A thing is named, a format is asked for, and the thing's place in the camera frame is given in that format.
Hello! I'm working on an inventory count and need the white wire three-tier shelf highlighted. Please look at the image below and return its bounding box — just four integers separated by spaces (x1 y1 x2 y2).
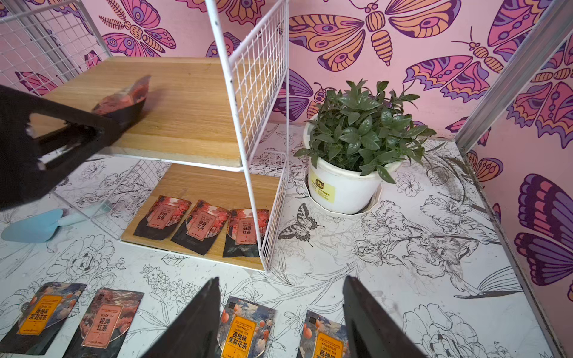
0 0 291 273

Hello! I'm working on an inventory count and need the potted green plant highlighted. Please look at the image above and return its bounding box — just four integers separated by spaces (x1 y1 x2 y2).
295 80 437 215

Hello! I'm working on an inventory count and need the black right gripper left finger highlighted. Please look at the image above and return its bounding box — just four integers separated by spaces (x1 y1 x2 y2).
143 277 221 358

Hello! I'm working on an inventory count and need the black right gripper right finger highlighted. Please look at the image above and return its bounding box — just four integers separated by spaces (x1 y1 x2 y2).
343 276 425 358

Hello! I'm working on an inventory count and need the orange-label tea bag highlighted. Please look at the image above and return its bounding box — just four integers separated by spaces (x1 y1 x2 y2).
296 310 351 358
1 282 87 356
217 296 276 358

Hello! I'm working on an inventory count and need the red tea bag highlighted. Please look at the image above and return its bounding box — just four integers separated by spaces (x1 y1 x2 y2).
64 287 144 357
171 200 231 256
134 195 191 240
223 209 259 257
91 75 151 131

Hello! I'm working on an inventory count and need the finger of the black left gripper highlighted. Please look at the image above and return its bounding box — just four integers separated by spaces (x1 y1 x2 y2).
1 86 121 210

